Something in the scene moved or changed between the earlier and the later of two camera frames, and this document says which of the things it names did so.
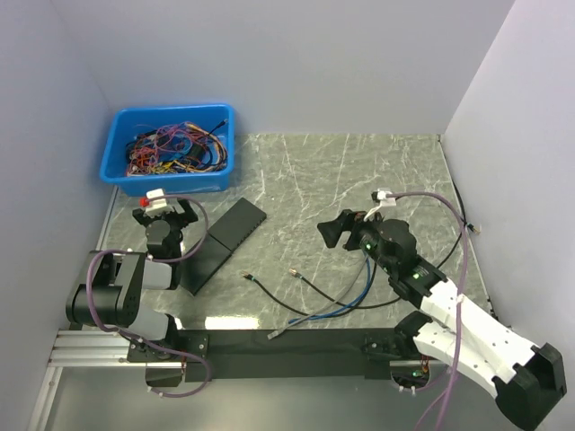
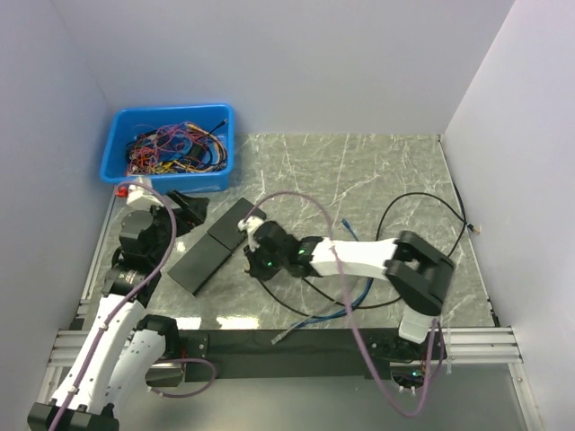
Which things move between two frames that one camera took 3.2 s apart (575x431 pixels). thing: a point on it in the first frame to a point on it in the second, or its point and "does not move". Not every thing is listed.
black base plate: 304,355 does not move
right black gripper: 348,221 to 258,268
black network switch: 237,224 does not move
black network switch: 199,268 does not move
